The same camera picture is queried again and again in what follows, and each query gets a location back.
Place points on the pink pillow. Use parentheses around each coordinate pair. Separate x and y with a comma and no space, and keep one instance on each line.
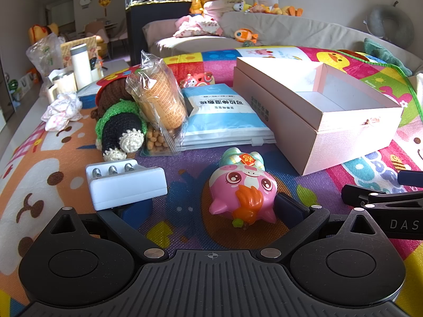
(218,6)

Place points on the small red lion toy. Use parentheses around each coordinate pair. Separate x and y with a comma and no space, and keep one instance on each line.
(198,81)

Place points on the pink floral blanket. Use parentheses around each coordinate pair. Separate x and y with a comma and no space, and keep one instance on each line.
(198,26)

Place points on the cartoon wall sticker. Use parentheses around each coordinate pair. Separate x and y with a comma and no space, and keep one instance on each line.
(85,0)

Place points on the yellow patterned paper bag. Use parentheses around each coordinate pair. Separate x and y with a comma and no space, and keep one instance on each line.
(66,51)

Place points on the beige dining chair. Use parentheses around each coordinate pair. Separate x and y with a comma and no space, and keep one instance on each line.
(95,31)

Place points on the large yellow plush toy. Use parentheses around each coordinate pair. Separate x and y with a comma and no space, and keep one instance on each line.
(39,33)

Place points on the clear biscuit packet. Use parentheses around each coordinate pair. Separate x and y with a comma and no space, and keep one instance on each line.
(162,95)

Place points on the blue wipes packet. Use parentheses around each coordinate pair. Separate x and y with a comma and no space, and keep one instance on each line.
(224,119)

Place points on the grey neck pillow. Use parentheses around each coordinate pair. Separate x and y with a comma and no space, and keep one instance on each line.
(375,21)

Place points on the clear plastic bag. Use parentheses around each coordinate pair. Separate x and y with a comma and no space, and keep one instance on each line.
(41,52)

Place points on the clear peanut packet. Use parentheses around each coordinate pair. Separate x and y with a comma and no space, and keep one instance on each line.
(155,140)

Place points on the blue flat box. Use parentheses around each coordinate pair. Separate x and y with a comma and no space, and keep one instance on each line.
(87,99)

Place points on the orange plush toy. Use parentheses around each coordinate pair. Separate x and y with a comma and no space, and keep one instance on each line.
(197,6)

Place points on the yellow hanging ornament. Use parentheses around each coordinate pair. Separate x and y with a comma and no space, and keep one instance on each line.
(104,1)

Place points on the pink cardboard box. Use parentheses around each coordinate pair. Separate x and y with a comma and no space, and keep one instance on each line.
(347,138)

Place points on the orange fish plush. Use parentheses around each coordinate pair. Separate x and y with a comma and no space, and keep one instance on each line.
(245,35)

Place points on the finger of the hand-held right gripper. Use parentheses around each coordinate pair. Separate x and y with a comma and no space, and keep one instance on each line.
(411,177)
(363,195)

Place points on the black tank cabinet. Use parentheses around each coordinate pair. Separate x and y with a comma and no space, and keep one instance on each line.
(138,33)

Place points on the beige sofa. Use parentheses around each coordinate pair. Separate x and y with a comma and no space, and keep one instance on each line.
(297,29)

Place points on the white thermos bottle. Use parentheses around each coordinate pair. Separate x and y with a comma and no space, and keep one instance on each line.
(81,69)

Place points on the row of duck plush toys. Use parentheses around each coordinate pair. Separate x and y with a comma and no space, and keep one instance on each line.
(274,9)

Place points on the white battery charger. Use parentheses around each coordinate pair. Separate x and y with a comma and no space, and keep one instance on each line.
(129,186)

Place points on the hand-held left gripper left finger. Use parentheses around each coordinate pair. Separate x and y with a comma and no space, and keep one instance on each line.
(137,209)

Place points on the brown green crochet doll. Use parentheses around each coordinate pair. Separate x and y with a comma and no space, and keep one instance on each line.
(119,125)

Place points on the pink pig toy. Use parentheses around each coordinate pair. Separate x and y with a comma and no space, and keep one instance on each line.
(241,181)

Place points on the white mug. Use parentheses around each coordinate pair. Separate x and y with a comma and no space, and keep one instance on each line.
(64,84)

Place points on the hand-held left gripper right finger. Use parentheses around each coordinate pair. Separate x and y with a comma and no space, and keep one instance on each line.
(288,206)

